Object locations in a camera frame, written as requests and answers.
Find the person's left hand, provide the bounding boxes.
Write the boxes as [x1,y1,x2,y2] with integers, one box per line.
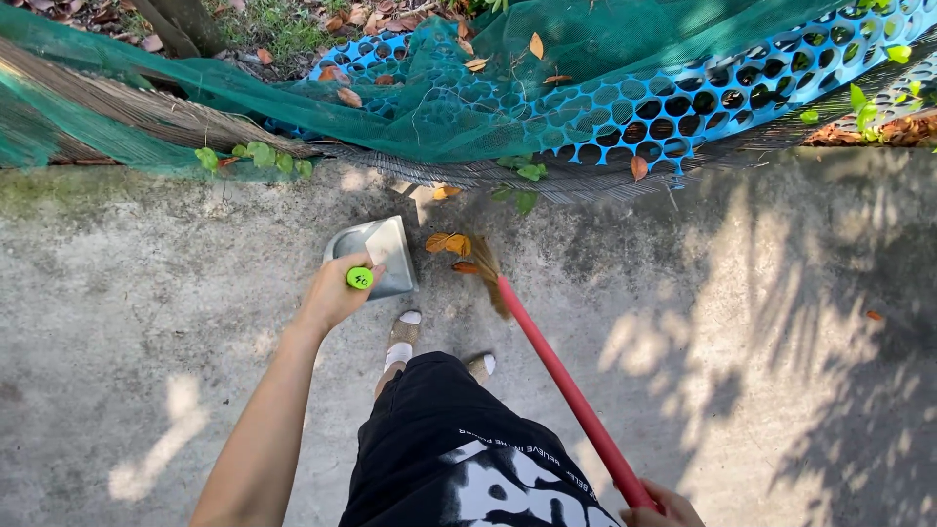
[299,251,387,335]

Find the person's right hand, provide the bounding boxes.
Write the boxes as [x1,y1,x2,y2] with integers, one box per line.
[619,479,706,527]

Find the grey metal dustpan green handle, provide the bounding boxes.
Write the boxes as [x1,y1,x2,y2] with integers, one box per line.
[323,215,420,302]

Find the red-handled straw broom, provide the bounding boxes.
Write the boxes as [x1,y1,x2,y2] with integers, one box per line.
[468,236,660,513]

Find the person's left sandal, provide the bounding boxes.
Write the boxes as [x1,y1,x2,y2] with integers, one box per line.
[384,310,423,373]

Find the green vine leaves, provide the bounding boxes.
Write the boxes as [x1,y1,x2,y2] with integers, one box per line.
[194,141,314,179]

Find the person's black printed shirt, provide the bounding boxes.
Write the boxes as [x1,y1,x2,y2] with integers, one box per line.
[339,352,623,527]

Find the green mesh net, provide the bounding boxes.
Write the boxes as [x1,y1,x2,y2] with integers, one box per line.
[0,0,850,173]

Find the weathered wooden plank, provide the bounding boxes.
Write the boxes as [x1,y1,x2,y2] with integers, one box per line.
[0,37,323,165]

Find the tree trunk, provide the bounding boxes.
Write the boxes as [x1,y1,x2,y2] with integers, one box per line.
[132,0,228,60]

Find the blue perforated plastic fence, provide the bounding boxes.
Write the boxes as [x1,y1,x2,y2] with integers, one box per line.
[265,0,937,177]

